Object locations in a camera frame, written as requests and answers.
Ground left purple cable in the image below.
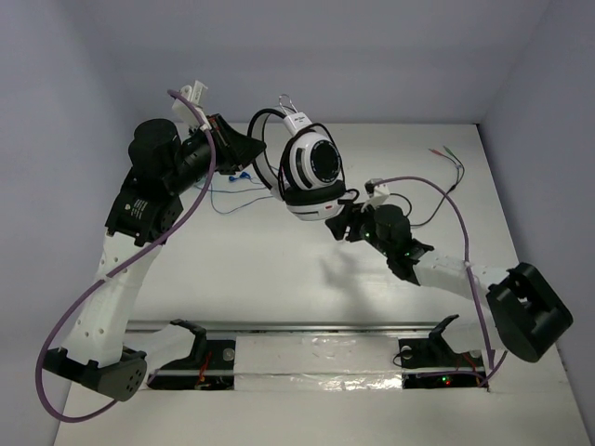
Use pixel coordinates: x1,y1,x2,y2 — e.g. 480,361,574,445
34,87,219,423

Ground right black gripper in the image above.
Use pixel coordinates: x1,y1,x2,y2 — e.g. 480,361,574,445
327,198,394,258

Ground white black headphones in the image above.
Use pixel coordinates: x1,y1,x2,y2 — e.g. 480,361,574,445
247,103,359,221

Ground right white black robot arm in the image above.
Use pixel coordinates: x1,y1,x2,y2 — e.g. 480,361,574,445
325,204,574,365

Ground purple cable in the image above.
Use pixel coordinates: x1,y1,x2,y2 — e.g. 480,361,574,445
34,87,219,423
366,175,509,387

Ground aluminium rail front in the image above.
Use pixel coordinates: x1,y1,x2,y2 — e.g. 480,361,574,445
125,321,443,335

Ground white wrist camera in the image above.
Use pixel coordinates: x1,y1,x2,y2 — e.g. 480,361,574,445
168,80,208,129
362,178,390,211

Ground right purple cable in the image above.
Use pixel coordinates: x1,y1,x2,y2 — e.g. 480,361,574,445
366,175,509,387

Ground white foil-covered block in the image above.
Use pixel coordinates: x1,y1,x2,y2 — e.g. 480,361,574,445
233,334,403,392

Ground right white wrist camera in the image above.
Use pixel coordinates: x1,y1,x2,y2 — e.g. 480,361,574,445
362,178,390,211

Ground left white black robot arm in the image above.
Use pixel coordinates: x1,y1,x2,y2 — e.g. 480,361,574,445
35,114,266,403

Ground blue earphones with cable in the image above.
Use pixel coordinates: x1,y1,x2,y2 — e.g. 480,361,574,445
207,172,272,216

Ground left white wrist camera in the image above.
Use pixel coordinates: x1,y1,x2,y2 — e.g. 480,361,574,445
168,80,208,129

